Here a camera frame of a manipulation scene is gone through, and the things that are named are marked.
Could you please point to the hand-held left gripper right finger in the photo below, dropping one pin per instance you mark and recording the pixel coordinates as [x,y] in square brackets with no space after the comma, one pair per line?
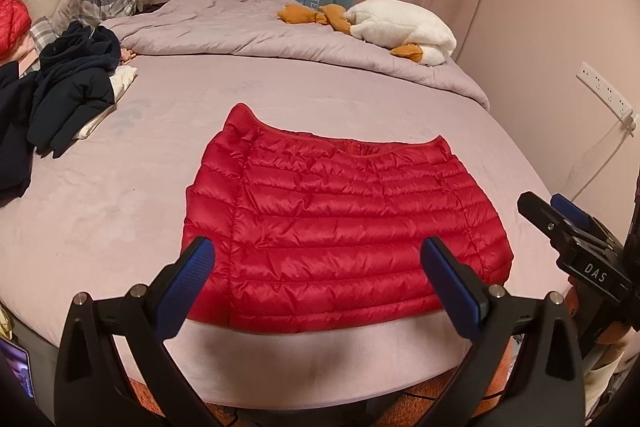
[445,287]

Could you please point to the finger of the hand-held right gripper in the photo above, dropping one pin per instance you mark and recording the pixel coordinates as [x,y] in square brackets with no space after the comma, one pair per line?
[575,212]
[542,217]

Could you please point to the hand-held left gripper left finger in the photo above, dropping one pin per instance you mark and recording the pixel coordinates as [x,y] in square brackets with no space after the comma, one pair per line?
[185,287]

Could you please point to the red down jacket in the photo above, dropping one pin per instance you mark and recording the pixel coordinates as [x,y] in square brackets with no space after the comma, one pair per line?
[340,227]
[12,24]

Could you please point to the bed with pink-grey sheet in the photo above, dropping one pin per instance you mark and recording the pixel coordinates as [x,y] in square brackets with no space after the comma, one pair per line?
[125,187]

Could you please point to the smartphone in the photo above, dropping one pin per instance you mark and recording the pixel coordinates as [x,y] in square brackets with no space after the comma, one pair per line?
[17,369]

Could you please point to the white cloth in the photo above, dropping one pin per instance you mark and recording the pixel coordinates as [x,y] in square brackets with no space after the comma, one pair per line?
[122,79]

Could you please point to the crumpled navy jacket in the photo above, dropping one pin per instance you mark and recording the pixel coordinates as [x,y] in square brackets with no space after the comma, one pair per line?
[70,97]

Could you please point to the small peach cloth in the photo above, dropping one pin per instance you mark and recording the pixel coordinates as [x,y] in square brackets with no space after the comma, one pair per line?
[127,57]

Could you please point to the white goose plush toy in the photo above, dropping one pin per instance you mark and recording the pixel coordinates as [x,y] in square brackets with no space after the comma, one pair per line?
[400,27]

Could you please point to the grey quilt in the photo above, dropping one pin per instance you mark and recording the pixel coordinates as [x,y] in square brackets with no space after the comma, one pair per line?
[240,27]

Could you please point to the small plaid cloth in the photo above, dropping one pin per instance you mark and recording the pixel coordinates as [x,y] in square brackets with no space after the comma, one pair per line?
[40,34]

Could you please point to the folded red down jacket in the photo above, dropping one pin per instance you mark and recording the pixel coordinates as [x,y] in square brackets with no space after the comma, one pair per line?
[12,24]

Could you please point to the white wall socket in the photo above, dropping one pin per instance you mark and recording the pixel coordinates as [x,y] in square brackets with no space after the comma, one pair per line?
[605,89]

